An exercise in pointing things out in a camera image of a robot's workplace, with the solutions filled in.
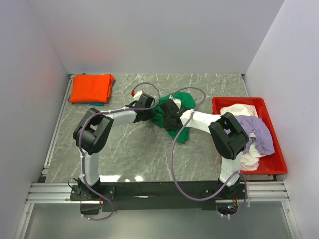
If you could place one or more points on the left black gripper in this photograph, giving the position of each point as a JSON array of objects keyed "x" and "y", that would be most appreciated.
[{"x": 149, "y": 116}]

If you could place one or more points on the folded orange t shirt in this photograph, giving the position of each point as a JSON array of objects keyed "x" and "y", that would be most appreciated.
[{"x": 89, "y": 87}]

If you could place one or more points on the pale pink t shirt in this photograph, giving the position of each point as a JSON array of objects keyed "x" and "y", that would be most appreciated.
[{"x": 249, "y": 160}]

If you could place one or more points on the lavender t shirt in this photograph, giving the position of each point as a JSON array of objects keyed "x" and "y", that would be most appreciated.
[{"x": 258, "y": 133}]

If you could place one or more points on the green t shirt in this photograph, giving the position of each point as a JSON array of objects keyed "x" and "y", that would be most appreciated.
[{"x": 187, "y": 100}]

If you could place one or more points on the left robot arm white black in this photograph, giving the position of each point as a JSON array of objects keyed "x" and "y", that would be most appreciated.
[{"x": 92, "y": 133}]

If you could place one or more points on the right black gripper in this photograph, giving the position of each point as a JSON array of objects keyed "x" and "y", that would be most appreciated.
[{"x": 166, "y": 125}]

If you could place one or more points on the aluminium frame rail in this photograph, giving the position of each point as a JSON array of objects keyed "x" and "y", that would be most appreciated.
[{"x": 259, "y": 191}]

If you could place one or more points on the black base beam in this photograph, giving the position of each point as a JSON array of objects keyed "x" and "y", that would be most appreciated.
[{"x": 156, "y": 195}]

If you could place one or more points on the red plastic bin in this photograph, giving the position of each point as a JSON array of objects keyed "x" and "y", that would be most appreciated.
[{"x": 263, "y": 155}]

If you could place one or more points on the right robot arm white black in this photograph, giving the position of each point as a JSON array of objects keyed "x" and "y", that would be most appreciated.
[{"x": 229, "y": 138}]

